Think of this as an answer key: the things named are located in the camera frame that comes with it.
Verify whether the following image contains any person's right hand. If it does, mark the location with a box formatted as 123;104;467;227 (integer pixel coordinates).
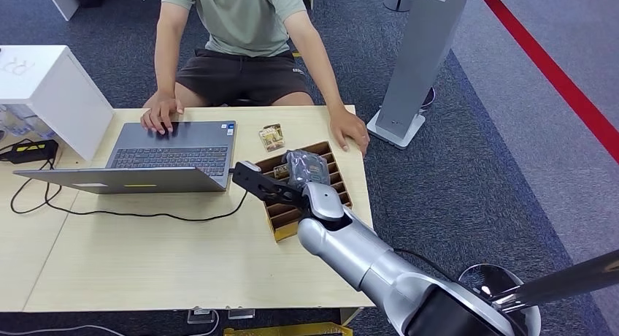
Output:
140;96;185;135

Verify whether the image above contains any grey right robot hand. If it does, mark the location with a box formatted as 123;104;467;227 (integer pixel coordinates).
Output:
282;148;331;192

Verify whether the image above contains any person's left hand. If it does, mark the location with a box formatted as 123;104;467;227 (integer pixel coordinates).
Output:
329;106;371;158

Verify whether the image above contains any brown slotted card holder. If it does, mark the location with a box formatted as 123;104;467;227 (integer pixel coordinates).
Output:
255;140;353;243

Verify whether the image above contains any person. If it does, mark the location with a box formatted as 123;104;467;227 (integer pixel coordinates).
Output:
140;0;371;158

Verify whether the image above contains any grey laptop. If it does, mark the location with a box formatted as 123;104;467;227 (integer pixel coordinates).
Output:
13;121;238;195

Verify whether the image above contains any grey metal pillar stand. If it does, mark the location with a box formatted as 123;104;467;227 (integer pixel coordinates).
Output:
366;0;472;150

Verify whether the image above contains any white cabinet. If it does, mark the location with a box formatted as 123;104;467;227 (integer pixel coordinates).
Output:
0;45;115;162

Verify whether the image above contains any black power adapter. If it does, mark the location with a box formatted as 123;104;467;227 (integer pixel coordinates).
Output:
8;139;60;164

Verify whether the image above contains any clear plastic bottle pack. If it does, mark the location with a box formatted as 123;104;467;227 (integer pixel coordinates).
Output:
0;104;57;140

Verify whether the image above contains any white furniture leg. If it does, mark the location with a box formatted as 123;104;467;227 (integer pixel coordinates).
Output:
42;0;81;21

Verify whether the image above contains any yellow flat object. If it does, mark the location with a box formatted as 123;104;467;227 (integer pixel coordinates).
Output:
223;322;354;336

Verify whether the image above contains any round chrome base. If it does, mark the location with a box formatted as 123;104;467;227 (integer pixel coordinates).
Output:
458;263;542;336

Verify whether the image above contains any red floor tape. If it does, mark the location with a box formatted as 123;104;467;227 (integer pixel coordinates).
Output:
474;0;619;164

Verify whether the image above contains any shiny metal rod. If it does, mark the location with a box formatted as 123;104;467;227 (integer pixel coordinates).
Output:
491;248;619;313

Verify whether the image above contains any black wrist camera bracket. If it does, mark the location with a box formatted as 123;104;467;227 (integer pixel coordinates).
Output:
231;160;310;210

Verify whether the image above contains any black power cable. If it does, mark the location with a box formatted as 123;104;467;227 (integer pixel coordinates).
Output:
0;138;250;223

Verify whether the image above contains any white cable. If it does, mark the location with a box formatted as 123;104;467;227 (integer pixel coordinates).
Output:
0;310;221;336

